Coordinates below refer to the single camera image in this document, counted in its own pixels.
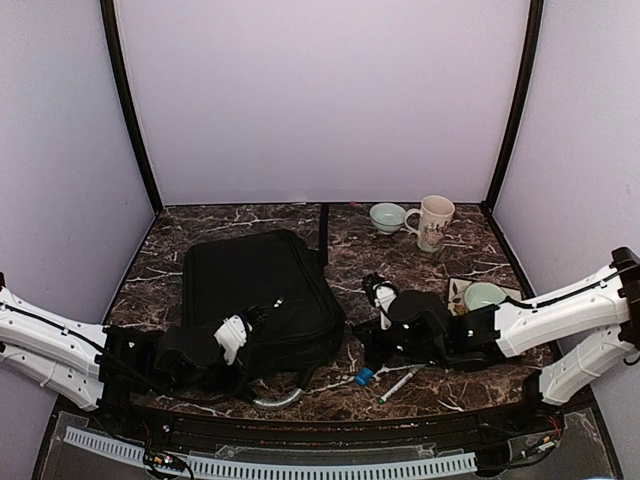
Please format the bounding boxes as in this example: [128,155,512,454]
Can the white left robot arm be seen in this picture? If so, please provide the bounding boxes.
[1,287,260,436]

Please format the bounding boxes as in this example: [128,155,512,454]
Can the small celadon bowl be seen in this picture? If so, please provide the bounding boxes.
[369,203,406,235]

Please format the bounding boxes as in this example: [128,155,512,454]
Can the pale green bowl on plate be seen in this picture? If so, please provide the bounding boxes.
[463,282,507,311]

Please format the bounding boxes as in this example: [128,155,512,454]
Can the left black frame post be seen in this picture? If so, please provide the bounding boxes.
[99,0,164,216]

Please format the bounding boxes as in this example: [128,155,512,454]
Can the right black frame post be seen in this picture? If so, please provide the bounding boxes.
[481,0,545,216]

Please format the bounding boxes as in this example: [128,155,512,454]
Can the small circuit board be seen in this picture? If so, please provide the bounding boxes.
[142,449,187,475]

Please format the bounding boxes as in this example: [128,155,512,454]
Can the floral square plate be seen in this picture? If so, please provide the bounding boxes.
[447,277,523,315]

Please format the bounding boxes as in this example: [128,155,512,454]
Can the black frame post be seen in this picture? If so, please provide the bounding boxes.
[481,0,545,216]
[99,0,164,216]

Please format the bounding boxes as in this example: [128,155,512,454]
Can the black marker blue cap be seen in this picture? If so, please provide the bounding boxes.
[354,367,375,386]

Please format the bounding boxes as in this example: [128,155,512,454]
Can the white slotted cable duct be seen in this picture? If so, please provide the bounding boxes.
[63,427,477,479]

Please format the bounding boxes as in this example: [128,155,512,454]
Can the black front rail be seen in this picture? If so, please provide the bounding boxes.
[97,405,564,449]

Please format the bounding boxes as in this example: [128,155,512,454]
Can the black student bag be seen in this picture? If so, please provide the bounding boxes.
[182,205,346,410]

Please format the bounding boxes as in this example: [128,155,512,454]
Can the white pen green tip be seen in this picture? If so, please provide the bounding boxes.
[378,364,426,404]

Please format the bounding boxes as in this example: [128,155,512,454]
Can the cream floral mug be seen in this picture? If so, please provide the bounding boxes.
[404,195,456,253]

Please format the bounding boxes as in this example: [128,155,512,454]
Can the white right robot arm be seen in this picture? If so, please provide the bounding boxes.
[353,247,639,434]

